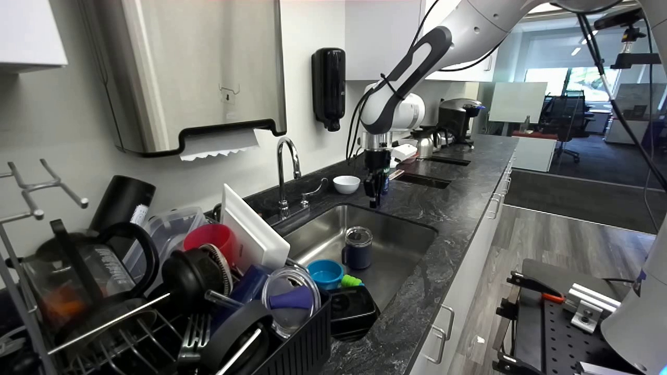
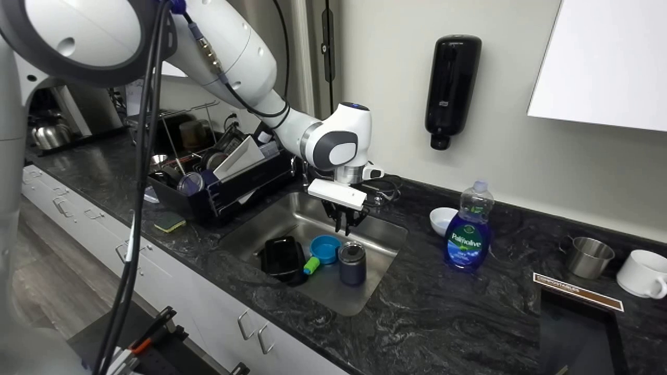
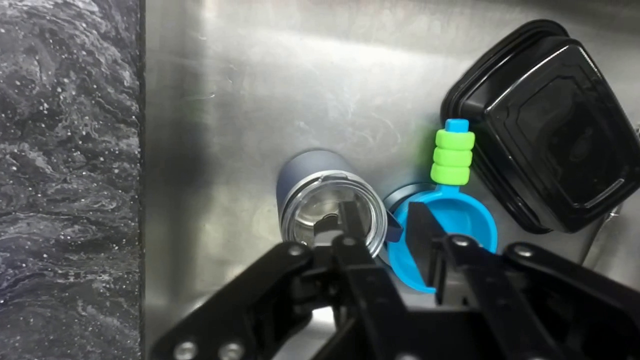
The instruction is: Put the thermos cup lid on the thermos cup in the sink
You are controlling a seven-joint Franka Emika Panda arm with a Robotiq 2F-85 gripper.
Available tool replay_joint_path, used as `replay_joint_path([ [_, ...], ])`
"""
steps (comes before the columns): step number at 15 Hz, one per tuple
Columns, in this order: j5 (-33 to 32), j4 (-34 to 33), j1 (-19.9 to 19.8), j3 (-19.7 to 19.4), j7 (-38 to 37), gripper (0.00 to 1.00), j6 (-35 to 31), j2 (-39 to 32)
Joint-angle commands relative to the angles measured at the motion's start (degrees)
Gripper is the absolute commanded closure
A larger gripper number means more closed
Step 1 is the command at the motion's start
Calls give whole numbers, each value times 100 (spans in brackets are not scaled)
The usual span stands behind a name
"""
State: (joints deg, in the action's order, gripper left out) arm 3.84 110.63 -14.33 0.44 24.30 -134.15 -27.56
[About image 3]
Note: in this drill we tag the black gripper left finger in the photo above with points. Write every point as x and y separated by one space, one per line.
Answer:
266 301

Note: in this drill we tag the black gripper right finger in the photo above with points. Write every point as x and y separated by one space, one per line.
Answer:
533 301

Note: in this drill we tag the navy blue thermos cup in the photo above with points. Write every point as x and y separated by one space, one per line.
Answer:
307 173

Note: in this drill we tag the stainless steel sink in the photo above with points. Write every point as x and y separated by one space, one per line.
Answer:
266 81

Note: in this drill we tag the black plastic food container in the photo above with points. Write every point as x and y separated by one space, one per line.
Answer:
561 133

